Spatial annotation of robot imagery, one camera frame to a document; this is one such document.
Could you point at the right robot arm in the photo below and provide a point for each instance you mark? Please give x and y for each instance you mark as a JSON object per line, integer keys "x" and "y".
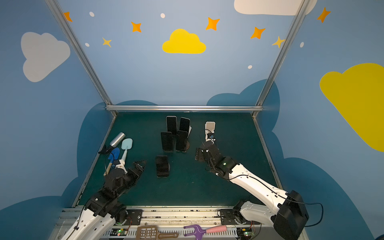
{"x": 285, "y": 212}

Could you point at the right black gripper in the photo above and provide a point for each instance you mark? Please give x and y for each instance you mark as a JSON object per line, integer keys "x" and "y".
{"x": 205, "y": 153}

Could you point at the green circuit board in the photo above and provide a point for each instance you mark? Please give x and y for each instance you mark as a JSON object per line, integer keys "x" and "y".
{"x": 118, "y": 232}
{"x": 244, "y": 234}

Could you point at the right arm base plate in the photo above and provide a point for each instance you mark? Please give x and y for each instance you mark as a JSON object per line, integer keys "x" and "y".
{"x": 233, "y": 217}

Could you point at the aluminium frame right post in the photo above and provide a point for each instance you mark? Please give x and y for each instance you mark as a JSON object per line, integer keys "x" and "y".
{"x": 291, "y": 34}

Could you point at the silver metal cylinder tool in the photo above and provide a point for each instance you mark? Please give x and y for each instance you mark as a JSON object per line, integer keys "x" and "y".
{"x": 113, "y": 144}

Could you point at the aluminium frame left post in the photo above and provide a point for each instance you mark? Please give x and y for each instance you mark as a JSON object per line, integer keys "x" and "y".
{"x": 64, "y": 24}

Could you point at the black phone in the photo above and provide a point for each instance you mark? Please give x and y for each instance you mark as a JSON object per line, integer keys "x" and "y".
{"x": 162, "y": 166}
{"x": 172, "y": 126}
{"x": 184, "y": 124}
{"x": 167, "y": 141}
{"x": 181, "y": 141}

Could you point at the aluminium frame back bar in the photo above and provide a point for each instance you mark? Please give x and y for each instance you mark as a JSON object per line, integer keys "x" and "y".
{"x": 143, "y": 108}

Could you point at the light blue spatula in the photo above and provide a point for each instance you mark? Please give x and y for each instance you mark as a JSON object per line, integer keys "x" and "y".
{"x": 126, "y": 145}

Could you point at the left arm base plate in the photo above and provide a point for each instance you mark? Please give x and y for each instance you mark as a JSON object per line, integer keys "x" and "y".
{"x": 129, "y": 217}

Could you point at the purple pink toy fork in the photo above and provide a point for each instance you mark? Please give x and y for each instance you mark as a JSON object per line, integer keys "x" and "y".
{"x": 199, "y": 232}

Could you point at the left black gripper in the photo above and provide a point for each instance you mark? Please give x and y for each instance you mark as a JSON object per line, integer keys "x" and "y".
{"x": 130, "y": 173}

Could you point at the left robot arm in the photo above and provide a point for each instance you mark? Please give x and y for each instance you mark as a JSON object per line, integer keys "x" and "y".
{"x": 103, "y": 209}

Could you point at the white phone stand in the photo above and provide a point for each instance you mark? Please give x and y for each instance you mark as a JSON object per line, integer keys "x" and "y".
{"x": 210, "y": 127}

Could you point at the blue toy shovel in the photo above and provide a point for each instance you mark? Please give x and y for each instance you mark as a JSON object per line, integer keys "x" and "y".
{"x": 114, "y": 155}

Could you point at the right green circuit board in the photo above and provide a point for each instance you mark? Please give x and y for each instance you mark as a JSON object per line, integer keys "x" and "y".
{"x": 244, "y": 234}

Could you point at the aluminium frame post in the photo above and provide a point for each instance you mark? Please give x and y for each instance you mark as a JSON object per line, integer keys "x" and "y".
{"x": 291, "y": 34}
{"x": 64, "y": 24}

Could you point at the left green circuit board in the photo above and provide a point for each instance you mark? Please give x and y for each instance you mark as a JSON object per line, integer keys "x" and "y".
{"x": 118, "y": 232}

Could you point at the brown slotted spatula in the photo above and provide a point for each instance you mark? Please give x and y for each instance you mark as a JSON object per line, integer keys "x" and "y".
{"x": 152, "y": 233}

